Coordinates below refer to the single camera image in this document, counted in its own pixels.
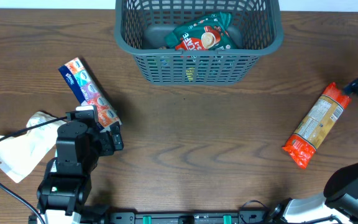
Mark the colourful tissue pack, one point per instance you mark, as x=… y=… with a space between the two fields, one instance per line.
x=87 y=92

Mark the orange pasta packet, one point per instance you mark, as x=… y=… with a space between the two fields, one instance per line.
x=315 y=126

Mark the green Nescafe coffee bag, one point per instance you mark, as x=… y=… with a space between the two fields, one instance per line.
x=208 y=32

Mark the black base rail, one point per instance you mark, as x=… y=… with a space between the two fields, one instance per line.
x=179 y=217

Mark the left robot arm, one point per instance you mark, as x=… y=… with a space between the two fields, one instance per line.
x=63 y=193

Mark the white paper pouch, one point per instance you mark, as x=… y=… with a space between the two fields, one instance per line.
x=20 y=155

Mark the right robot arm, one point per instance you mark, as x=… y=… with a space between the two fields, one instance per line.
x=338 y=203

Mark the grey plastic basket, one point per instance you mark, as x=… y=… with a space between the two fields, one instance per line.
x=141 y=26

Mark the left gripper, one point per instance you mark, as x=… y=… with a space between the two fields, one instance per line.
x=108 y=146

